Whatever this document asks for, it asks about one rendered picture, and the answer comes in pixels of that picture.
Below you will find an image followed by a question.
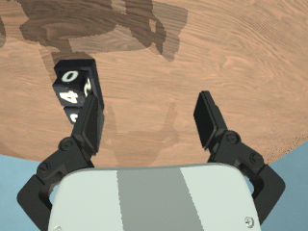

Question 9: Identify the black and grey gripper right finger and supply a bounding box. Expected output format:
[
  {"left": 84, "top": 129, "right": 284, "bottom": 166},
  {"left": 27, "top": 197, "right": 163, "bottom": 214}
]
[{"left": 193, "top": 90, "right": 286, "bottom": 226}]

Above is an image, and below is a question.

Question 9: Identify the black number cube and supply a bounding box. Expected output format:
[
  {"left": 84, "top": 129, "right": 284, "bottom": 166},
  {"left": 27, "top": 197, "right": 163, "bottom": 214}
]
[
  {"left": 64, "top": 106, "right": 82, "bottom": 125},
  {"left": 52, "top": 70, "right": 92, "bottom": 107}
]

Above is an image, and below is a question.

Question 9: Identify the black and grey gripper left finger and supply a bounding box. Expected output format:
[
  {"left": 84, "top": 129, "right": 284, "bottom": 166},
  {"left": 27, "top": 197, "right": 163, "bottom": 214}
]
[{"left": 16, "top": 94, "right": 105, "bottom": 231}]

